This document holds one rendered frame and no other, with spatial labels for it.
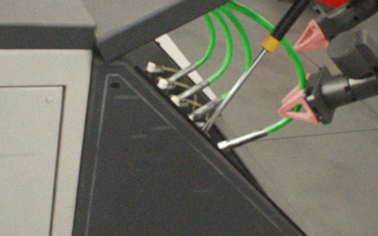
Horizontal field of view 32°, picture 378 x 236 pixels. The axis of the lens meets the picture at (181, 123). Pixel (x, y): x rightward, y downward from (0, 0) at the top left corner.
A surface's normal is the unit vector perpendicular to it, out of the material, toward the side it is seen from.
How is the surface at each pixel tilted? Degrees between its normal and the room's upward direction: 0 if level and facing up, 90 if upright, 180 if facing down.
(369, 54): 109
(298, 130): 0
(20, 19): 0
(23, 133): 90
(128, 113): 90
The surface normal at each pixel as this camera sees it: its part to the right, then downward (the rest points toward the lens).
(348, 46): -0.62, -0.59
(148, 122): 0.35, 0.53
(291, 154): 0.17, -0.85
